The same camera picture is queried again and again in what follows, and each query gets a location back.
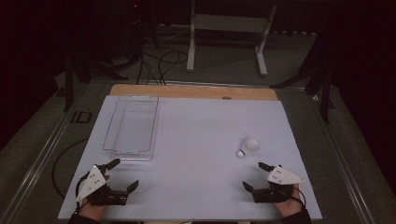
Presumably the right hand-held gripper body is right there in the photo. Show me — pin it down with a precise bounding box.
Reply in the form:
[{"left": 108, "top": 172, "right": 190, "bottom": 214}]
[{"left": 251, "top": 165, "right": 306, "bottom": 203}]

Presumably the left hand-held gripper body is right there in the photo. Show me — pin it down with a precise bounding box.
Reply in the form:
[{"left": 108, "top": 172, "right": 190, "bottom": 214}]
[{"left": 75, "top": 164, "right": 129, "bottom": 206}]

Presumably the white shuttlecock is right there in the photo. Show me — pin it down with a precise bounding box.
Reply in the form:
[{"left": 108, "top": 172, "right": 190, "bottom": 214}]
[{"left": 236, "top": 135, "right": 260, "bottom": 159}]

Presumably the clear plastic tray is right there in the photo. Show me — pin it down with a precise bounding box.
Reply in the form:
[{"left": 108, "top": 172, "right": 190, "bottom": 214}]
[{"left": 102, "top": 94, "right": 160, "bottom": 161}]

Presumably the person's right hand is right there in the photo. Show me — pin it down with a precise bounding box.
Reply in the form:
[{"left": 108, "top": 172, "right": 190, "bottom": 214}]
[{"left": 273, "top": 185, "right": 304, "bottom": 218}]

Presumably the person's left hand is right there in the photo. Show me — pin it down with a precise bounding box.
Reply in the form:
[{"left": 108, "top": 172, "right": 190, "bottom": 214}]
[{"left": 78, "top": 200, "right": 110, "bottom": 222}]

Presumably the black tripod stand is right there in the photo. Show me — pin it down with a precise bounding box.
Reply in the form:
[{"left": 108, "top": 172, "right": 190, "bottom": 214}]
[
  {"left": 270, "top": 59, "right": 336, "bottom": 125},
  {"left": 62, "top": 43, "right": 129, "bottom": 113}
]

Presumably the wooden table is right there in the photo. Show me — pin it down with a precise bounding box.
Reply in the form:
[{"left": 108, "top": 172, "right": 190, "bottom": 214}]
[{"left": 109, "top": 83, "right": 278, "bottom": 102}]

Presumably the white metal stand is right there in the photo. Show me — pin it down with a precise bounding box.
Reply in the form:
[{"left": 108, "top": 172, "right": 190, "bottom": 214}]
[{"left": 186, "top": 0, "right": 278, "bottom": 77}]

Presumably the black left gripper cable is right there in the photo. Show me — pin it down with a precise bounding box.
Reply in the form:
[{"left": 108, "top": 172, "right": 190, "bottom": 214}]
[{"left": 74, "top": 172, "right": 92, "bottom": 216}]

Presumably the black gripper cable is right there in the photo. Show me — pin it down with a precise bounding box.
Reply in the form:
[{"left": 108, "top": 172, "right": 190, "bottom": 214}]
[
  {"left": 290, "top": 183, "right": 307, "bottom": 209},
  {"left": 74, "top": 172, "right": 92, "bottom": 216}
]

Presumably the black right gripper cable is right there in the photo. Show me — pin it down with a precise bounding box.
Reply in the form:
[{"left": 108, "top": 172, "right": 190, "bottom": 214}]
[{"left": 290, "top": 183, "right": 307, "bottom": 209}]

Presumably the black square floor frame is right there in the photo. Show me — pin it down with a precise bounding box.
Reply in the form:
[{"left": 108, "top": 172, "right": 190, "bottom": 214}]
[{"left": 70, "top": 110, "right": 93, "bottom": 124}]

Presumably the metal floor rail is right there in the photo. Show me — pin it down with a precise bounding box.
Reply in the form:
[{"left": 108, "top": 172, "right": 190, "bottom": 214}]
[
  {"left": 0, "top": 102, "right": 74, "bottom": 224},
  {"left": 311, "top": 92, "right": 376, "bottom": 224}
]

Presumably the black looped floor cable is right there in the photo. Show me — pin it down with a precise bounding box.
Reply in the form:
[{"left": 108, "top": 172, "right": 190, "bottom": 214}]
[{"left": 135, "top": 49, "right": 189, "bottom": 86}]

